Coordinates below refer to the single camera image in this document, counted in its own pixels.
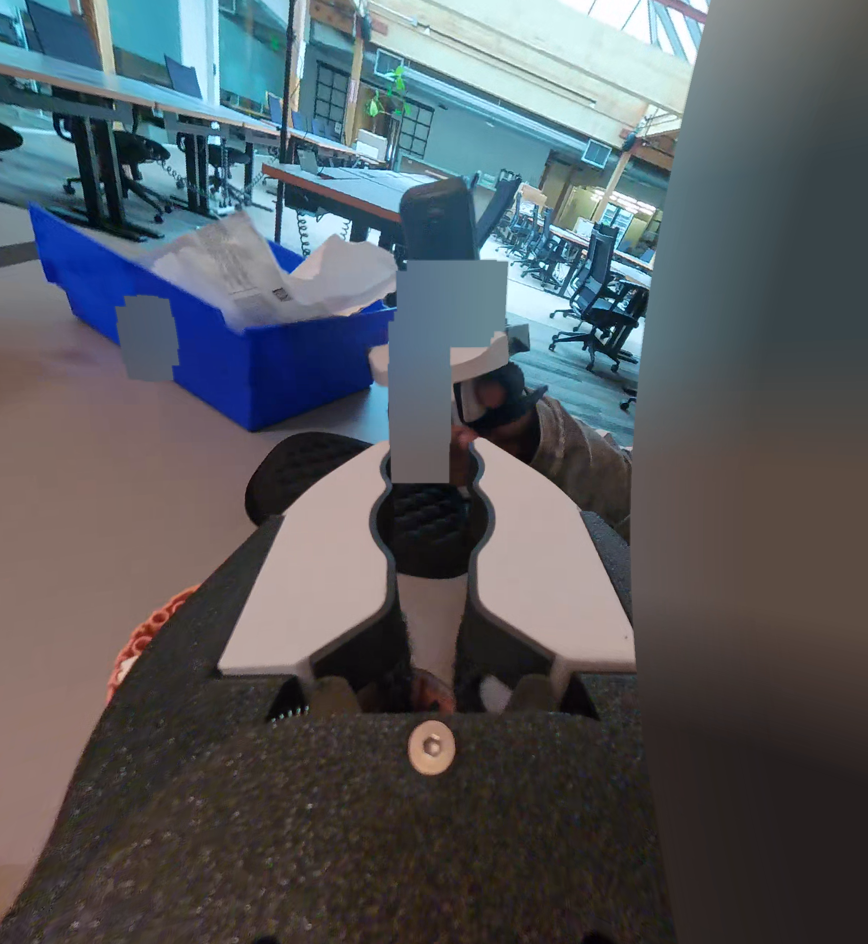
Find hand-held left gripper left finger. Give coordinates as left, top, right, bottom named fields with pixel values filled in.
left=217, top=441, right=394, bottom=678

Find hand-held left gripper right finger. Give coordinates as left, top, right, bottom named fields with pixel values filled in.
left=468, top=440, right=636, bottom=679

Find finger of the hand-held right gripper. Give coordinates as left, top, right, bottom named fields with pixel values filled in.
left=369, top=330, right=510, bottom=386

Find lego flower pot model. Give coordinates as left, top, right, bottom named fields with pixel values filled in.
left=105, top=585, right=202, bottom=703

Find blue plastic bin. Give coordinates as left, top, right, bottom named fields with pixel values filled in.
left=28, top=201, right=399, bottom=434

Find white paper bags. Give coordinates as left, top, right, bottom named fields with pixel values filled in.
left=137, top=208, right=399, bottom=330

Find person's right forearm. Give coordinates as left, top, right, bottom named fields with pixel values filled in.
left=528, top=397, right=635, bottom=541

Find person's right hand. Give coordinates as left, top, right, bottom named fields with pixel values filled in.
left=450, top=361, right=543, bottom=485

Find black mesh chair seat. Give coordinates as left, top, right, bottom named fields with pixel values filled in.
left=244, top=430, right=491, bottom=581

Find black office chair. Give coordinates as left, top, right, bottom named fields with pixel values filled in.
left=548, top=223, right=643, bottom=375
left=52, top=111, right=174, bottom=224

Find dark high-back chair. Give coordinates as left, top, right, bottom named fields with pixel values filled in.
left=399, top=179, right=480, bottom=264

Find grey brown-edged table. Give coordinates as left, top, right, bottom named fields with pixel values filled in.
left=260, top=161, right=451, bottom=255

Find hanging green plant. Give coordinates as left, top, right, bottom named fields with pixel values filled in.
left=366, top=65, right=414, bottom=120

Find long brown-edged table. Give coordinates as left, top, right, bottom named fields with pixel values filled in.
left=0, top=44, right=387, bottom=244

